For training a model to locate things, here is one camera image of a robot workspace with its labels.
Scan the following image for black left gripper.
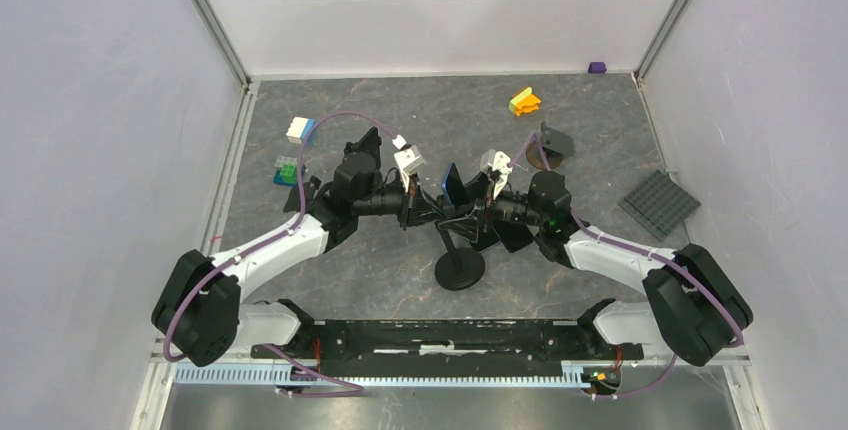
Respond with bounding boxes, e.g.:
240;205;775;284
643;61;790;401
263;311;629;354
354;168;447;231

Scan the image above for dark blue edged phone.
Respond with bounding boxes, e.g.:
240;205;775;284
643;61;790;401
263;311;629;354
441;162;469;207

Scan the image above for black phone stand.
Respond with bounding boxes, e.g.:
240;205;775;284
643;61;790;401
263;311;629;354
435;217;485;291

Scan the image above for black phone light blue edge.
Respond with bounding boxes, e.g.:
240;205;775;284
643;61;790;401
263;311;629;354
343;126;382;163

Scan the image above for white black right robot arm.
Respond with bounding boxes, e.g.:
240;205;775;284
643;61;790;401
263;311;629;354
466;171;753;367

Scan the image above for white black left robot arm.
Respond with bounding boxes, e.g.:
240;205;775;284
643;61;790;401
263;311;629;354
151;145;425;367

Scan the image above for dark grey phone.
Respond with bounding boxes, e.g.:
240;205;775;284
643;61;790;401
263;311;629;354
493;221;534;253

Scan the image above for black folding desk stand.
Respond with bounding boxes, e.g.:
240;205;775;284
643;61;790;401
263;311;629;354
283;176;321;212

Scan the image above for yellow orange toy block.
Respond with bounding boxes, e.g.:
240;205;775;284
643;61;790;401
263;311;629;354
508;86;541;116

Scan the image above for green blue toy bricks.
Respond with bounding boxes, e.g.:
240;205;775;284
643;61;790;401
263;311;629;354
272;156;306;187

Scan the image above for white blue toy block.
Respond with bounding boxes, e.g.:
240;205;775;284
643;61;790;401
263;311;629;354
286;117;316;145

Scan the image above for grey studded baseplate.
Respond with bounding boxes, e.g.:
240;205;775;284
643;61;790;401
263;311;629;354
618;170;701;240

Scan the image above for purple small block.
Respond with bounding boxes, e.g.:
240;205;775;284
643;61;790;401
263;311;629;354
587;61;608;74

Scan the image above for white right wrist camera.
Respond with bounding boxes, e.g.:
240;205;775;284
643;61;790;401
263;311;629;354
480;149;512;200

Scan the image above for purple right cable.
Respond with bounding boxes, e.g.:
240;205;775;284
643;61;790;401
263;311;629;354
506;132;747;402

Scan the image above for purple cable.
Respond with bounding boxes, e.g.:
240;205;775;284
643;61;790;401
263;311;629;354
162;112;402;398
506;132;747;402

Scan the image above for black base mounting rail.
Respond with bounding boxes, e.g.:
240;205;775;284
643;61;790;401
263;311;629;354
281;319;644;378

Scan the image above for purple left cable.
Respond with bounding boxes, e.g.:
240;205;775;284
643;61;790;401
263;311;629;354
162;112;402;398

